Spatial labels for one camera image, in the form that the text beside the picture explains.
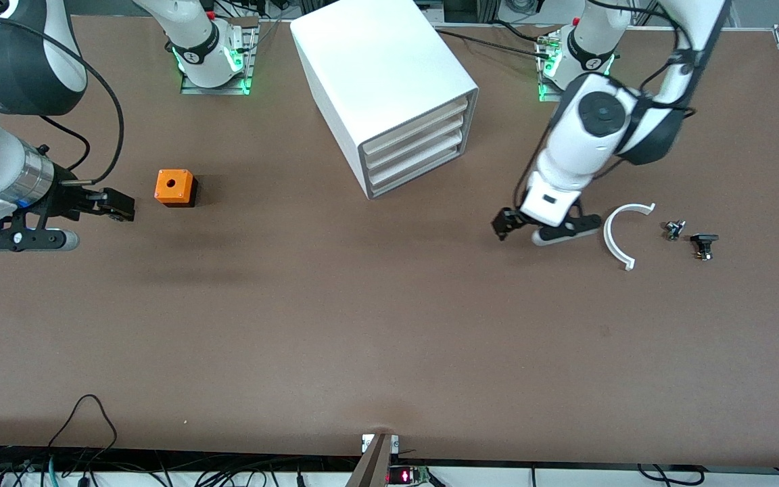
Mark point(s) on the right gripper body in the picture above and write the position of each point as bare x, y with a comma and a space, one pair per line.
67, 197

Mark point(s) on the white drawer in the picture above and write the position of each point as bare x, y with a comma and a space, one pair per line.
416, 159
416, 172
416, 130
416, 145

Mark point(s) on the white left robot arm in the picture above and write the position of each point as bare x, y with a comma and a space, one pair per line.
599, 115

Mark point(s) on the white drawer cabinet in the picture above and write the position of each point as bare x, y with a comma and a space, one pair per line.
376, 61

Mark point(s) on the orange box with hole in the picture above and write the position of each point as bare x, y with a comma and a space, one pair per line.
173, 184

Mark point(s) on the small grey metal part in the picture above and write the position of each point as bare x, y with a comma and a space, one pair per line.
673, 230

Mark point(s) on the small black mounting part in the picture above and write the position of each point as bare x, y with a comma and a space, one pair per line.
703, 239

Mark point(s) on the red-lit electronic module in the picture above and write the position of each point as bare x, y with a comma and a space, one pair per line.
406, 475

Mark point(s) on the grey aluminium bar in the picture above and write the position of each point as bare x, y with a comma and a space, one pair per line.
370, 470

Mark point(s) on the white curved plastic bracket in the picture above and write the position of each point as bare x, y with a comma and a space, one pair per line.
606, 237

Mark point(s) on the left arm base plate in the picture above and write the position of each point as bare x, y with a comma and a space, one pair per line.
599, 99

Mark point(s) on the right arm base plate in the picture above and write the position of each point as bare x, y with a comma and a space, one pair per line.
249, 67

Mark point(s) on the metal mounting bracket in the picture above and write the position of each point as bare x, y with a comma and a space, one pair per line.
395, 444

